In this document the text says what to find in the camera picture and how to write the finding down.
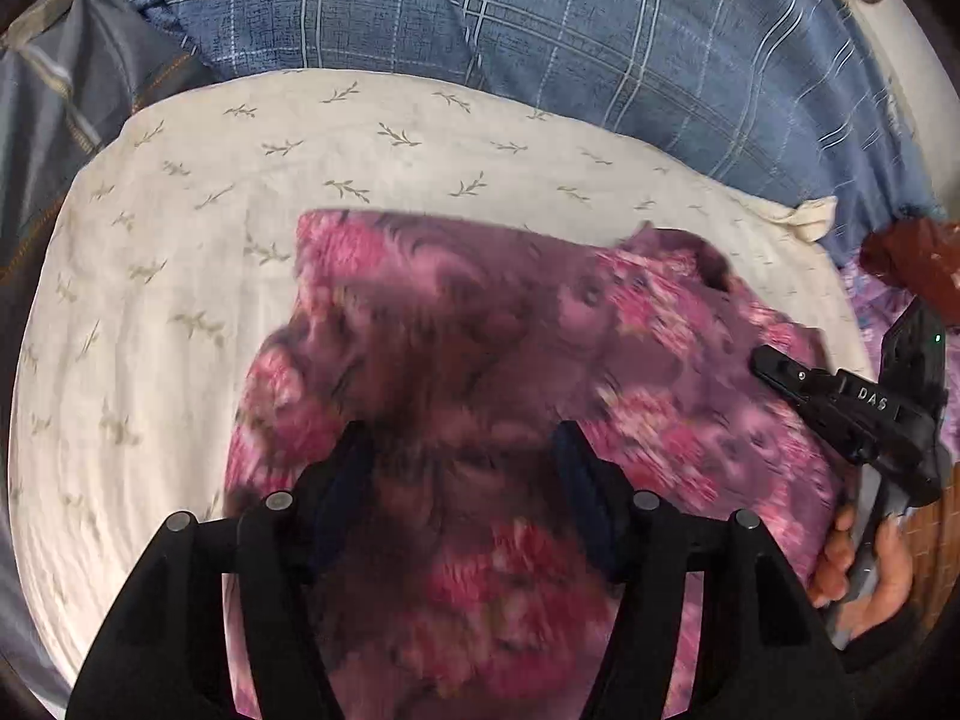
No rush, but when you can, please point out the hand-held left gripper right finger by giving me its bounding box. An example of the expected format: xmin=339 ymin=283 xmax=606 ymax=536
xmin=551 ymin=420 xmax=860 ymax=720

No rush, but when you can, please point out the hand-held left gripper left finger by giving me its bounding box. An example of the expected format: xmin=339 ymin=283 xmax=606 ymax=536
xmin=66 ymin=420 xmax=376 ymax=720

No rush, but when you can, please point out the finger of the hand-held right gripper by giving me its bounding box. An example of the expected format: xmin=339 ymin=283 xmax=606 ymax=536
xmin=750 ymin=345 xmax=880 ymax=467

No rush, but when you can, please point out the maroon floral shirt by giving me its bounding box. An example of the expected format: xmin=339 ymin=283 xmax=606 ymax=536
xmin=223 ymin=208 xmax=856 ymax=720

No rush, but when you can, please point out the person's right forearm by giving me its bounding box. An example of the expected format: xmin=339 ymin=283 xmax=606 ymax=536
xmin=829 ymin=598 xmax=940 ymax=680

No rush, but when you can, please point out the person's right hand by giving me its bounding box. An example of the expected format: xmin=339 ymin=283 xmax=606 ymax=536
xmin=812 ymin=504 xmax=917 ymax=640

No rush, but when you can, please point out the lilac floral garment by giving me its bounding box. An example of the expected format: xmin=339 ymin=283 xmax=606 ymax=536
xmin=838 ymin=259 xmax=925 ymax=372

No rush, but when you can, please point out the red plastic bag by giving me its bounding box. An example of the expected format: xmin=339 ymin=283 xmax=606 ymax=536
xmin=861 ymin=216 xmax=960 ymax=302

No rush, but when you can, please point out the cream leaf-print pillow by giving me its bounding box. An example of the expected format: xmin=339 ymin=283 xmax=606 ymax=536
xmin=7 ymin=67 xmax=880 ymax=717

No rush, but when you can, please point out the blue plaid quilt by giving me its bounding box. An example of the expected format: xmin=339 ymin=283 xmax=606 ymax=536
xmin=97 ymin=0 xmax=947 ymax=260

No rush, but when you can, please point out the grey-blue bed sheet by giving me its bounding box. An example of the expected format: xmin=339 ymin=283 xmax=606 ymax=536
xmin=0 ymin=0 xmax=220 ymax=713

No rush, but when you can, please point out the wooden bed frame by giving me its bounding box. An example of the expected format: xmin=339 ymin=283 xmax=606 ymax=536
xmin=892 ymin=491 xmax=960 ymax=595

